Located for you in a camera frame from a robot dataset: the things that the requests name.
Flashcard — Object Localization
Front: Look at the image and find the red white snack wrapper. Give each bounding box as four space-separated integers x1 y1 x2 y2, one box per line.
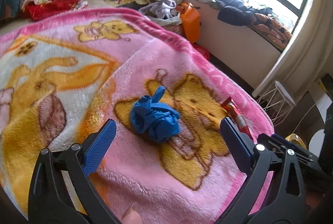
221 97 253 140

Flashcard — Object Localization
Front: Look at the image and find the blue glove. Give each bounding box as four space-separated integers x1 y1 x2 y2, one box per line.
129 86 181 143

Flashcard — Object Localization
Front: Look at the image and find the yellow rimmed black trash bin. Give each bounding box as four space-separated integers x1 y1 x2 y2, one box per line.
285 133 308 150

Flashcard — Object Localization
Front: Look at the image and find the person's left hand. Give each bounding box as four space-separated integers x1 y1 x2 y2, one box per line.
121 203 143 224

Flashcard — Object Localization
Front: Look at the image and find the white desk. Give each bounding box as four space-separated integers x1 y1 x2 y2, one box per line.
311 79 332 122

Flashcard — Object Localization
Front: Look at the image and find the cream curtain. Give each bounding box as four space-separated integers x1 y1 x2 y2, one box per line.
252 0 332 101

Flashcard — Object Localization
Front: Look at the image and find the pink cartoon fleece blanket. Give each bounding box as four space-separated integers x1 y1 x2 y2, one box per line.
1 8 274 223

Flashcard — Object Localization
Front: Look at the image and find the orange patterned blanket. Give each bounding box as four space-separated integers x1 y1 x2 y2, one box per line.
249 13 292 51

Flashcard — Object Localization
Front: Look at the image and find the red plastic bag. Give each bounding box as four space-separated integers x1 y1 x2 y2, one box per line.
193 44 211 61

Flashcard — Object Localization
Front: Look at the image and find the dark navy jacket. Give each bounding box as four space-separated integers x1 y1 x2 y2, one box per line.
215 0 273 26

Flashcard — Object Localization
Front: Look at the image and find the red patterned cloth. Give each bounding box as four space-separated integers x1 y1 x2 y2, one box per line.
20 0 88 21

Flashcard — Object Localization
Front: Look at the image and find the orange shopping bag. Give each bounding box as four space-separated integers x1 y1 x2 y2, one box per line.
176 2 200 44

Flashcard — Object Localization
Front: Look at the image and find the lavender garment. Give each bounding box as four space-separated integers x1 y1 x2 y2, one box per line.
138 0 178 20

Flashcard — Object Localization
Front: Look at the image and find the white wire frame stool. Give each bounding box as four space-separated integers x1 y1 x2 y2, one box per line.
257 80 296 126

